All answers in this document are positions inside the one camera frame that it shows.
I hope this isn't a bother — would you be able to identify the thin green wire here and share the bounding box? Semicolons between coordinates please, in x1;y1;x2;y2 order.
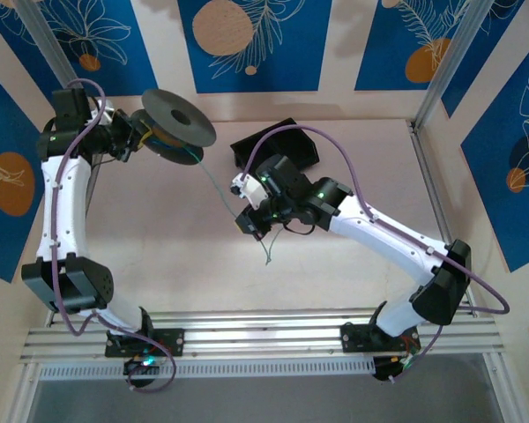
175;147;286;266

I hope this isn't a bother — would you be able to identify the black spool with cardboard core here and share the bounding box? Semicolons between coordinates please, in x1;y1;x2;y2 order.
130;88;218;167

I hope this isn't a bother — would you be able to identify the black two-compartment bin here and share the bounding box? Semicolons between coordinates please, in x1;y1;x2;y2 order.
229;117;321;171

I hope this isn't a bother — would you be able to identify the aluminium frame post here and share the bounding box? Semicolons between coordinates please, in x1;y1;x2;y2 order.
415;0;490;131
15;0;109;140

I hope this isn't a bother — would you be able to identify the aluminium table edge rail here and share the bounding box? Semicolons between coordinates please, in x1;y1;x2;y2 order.
43;130;110;330
407;121;480;318

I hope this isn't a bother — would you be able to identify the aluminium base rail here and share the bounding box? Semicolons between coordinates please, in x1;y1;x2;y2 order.
19;308;506;363

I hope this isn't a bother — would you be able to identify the white slotted cable duct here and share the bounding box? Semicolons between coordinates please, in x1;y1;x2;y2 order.
38;359;376;382

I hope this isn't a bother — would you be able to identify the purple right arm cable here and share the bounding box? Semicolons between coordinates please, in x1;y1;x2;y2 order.
242;125;511;384

